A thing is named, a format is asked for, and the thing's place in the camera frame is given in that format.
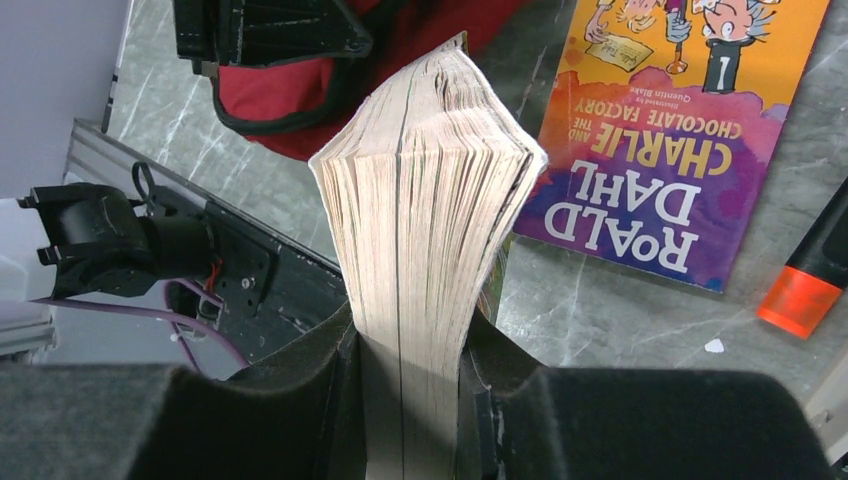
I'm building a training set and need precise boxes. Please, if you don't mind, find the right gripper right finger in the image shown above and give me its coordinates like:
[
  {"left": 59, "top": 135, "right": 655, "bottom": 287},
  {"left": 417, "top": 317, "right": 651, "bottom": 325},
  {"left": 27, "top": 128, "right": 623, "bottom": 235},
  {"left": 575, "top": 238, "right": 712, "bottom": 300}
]
[{"left": 457, "top": 314, "right": 834, "bottom": 479}]

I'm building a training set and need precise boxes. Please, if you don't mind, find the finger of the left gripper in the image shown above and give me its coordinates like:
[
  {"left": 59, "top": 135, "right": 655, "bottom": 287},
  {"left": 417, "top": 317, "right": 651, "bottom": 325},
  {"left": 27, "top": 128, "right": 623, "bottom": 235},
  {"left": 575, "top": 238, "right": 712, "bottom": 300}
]
[{"left": 172, "top": 0, "right": 373, "bottom": 77}]

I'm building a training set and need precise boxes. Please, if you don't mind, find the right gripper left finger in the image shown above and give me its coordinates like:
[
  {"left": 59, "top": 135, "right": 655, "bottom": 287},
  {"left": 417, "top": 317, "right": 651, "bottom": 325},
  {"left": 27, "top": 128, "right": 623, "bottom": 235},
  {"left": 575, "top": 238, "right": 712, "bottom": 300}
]
[{"left": 1, "top": 306, "right": 365, "bottom": 479}]

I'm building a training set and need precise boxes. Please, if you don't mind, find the red student backpack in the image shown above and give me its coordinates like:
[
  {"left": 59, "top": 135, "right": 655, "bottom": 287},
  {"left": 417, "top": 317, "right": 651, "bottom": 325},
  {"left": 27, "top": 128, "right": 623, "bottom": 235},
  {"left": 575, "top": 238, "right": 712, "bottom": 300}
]
[{"left": 211, "top": 1, "right": 524, "bottom": 161}]

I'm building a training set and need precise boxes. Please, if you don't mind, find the green storey treehouse book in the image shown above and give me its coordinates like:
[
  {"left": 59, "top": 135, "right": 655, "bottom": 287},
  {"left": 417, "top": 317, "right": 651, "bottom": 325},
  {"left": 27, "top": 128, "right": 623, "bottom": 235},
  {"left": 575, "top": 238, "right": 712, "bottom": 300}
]
[{"left": 309, "top": 33, "right": 548, "bottom": 479}]

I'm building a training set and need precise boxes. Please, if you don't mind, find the orange capped marker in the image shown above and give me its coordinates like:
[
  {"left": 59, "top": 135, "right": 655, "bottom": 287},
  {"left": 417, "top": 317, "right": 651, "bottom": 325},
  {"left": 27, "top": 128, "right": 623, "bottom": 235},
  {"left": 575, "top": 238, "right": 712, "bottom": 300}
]
[{"left": 757, "top": 183, "right": 847, "bottom": 339}]

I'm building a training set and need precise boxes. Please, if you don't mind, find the purple Roald Dahl book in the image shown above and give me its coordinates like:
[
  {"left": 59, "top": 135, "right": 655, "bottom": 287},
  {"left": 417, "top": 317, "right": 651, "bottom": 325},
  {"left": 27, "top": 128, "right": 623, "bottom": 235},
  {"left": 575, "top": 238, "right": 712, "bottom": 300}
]
[{"left": 515, "top": 0, "right": 829, "bottom": 292}]

